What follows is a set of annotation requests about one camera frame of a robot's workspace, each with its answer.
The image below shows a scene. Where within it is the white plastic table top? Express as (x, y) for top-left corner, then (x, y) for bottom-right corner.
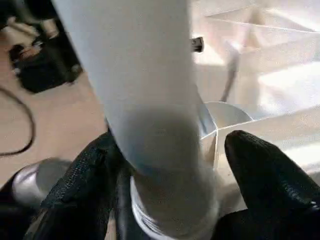
(129, 0), (320, 240)

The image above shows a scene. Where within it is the silver cylindrical robot joint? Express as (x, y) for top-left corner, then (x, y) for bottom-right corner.
(12, 157), (73, 208)

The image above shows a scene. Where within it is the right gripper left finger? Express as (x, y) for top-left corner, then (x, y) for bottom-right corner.
(24, 132), (132, 240)

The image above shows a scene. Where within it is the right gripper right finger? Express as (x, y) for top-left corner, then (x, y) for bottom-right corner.
(217, 129), (320, 240)

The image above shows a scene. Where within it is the white plastic table leg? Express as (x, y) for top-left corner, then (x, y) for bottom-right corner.
(51, 0), (221, 238)

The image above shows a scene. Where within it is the black floor cable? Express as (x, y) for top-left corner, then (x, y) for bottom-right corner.
(0, 86), (36, 157)

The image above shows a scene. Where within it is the black box with orange label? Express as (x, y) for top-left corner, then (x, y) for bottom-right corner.
(8, 43), (83, 94)

